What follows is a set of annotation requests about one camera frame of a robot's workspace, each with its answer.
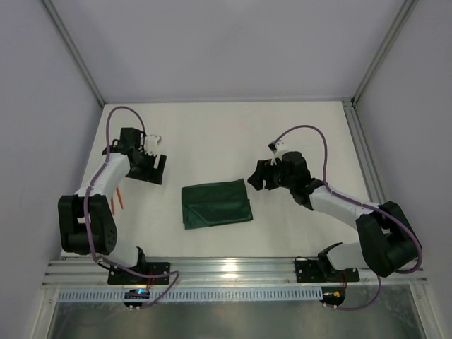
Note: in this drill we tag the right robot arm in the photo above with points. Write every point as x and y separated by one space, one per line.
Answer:
386 240

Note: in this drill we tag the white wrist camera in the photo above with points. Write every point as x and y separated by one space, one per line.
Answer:
152 145
278 149

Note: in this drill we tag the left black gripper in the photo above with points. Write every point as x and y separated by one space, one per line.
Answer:
149 169

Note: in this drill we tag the right side aluminium rail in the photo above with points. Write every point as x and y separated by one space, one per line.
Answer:
372 181

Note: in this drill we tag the right black controller board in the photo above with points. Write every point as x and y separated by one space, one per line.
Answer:
332 296

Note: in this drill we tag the dark green cloth napkin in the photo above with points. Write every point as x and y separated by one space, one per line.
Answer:
215 204

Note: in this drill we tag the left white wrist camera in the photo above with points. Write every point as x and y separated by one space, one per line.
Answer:
152 145

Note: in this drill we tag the left rear frame post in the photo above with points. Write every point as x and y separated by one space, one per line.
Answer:
74 53

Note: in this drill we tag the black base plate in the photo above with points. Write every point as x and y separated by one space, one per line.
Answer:
316 271
118 276

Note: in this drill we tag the left black controller board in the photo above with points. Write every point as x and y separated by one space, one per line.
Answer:
136 298

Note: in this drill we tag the right rear frame post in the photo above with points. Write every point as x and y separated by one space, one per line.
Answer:
401 17

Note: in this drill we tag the front aluminium rail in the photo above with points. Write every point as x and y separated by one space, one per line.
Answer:
212 272

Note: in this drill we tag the frame post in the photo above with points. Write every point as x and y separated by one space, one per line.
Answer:
401 17
74 53

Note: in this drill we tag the slotted grey cable duct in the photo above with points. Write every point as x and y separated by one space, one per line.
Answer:
197 294

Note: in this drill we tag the aluminium rail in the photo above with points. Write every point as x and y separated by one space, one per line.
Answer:
372 181
212 272

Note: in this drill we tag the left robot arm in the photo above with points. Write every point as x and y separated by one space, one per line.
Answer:
86 221

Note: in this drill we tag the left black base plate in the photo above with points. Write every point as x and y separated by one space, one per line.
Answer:
118 276

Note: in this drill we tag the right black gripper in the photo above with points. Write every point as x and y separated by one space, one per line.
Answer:
268 175

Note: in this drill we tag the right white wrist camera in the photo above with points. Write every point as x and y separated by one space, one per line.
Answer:
278 149

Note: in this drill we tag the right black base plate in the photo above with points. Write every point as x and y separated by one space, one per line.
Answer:
316 271

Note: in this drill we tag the black controller board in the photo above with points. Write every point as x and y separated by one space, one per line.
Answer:
332 296
136 298

